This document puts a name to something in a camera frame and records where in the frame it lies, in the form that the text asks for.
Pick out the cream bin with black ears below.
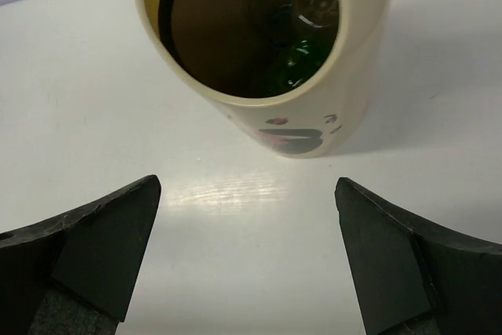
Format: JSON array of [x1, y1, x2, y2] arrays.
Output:
[[135, 0, 390, 158]]

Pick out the green plastic bottle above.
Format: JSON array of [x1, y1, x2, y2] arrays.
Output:
[[253, 35, 334, 98]]

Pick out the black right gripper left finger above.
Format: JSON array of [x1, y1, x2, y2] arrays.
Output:
[[1, 175, 161, 334]]

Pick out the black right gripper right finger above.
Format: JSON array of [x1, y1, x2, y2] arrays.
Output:
[[334, 177, 501, 334]]

